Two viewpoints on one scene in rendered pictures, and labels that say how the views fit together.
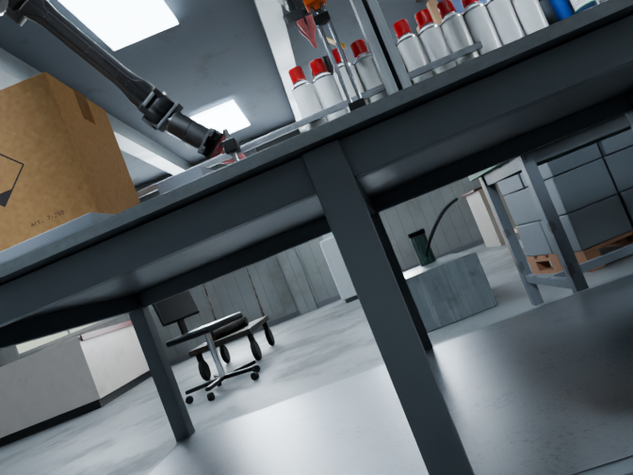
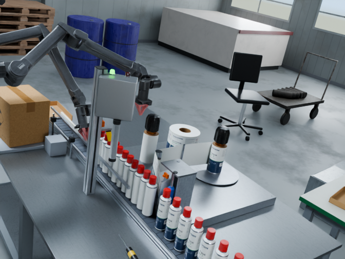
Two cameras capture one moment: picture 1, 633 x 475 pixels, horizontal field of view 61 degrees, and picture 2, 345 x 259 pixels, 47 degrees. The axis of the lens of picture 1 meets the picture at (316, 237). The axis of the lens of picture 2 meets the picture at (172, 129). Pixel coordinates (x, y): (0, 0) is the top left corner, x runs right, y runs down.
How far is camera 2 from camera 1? 2.17 m
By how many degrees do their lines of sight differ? 49
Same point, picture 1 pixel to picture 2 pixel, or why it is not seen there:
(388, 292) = (21, 228)
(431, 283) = not seen: hidden behind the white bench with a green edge
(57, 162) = (7, 127)
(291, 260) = not seen: outside the picture
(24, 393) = (204, 39)
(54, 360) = (223, 33)
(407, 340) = (21, 240)
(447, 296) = not seen: hidden behind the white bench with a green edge
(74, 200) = (7, 139)
